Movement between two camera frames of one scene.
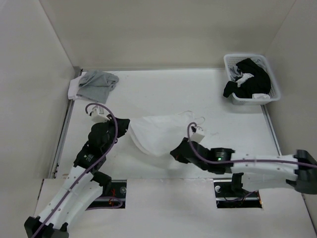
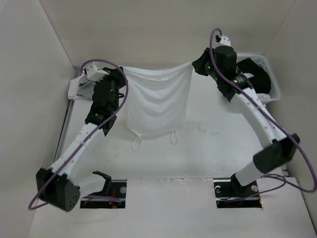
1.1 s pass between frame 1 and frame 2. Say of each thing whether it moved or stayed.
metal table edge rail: stayed
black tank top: stayed
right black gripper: moved
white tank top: moved
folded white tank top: stayed
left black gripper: moved
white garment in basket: stayed
